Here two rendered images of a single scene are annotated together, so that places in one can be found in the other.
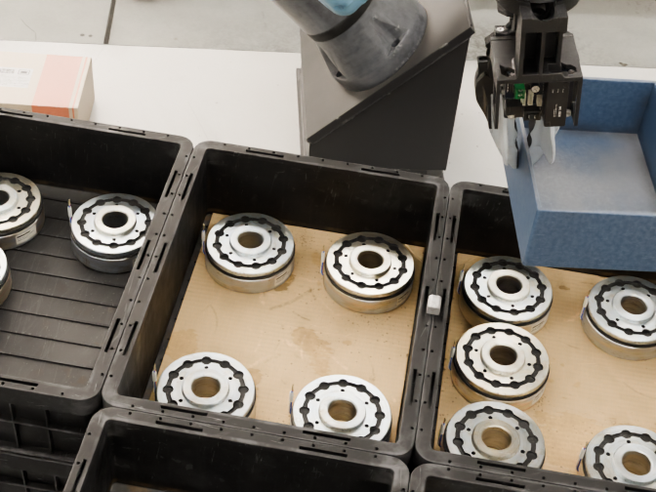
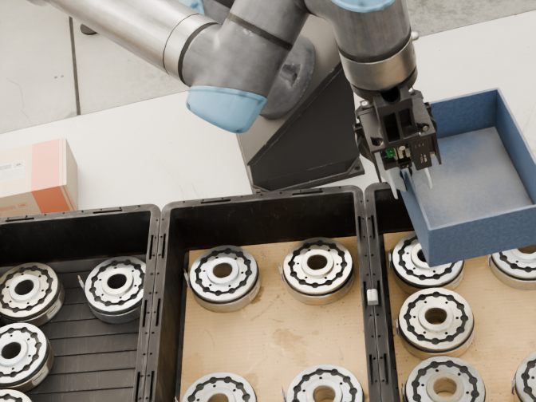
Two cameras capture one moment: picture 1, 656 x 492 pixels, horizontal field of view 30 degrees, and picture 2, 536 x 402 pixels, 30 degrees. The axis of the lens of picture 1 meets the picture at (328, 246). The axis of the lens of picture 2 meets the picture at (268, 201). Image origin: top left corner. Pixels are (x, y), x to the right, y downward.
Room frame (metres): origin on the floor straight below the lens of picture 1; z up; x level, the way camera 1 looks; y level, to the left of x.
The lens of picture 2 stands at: (0.09, -0.05, 2.02)
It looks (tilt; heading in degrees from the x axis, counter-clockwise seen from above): 48 degrees down; 3
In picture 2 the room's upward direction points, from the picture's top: 12 degrees counter-clockwise
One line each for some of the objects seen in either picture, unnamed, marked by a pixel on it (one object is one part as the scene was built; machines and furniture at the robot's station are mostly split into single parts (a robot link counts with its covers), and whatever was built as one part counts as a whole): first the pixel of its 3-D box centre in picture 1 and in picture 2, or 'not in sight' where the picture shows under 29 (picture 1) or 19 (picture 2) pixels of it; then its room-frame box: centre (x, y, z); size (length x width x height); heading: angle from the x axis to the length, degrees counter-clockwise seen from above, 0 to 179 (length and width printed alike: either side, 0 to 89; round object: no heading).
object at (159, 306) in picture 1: (289, 319); (266, 329); (0.89, 0.03, 0.87); 0.40 x 0.30 x 0.11; 175
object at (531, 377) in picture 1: (502, 358); (435, 318); (0.86, -0.20, 0.86); 0.10 x 0.10 x 0.01
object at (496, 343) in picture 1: (503, 355); (435, 317); (0.86, -0.20, 0.86); 0.05 x 0.05 x 0.01
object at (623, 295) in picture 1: (633, 306); (527, 246); (0.96, -0.35, 0.86); 0.05 x 0.05 x 0.01
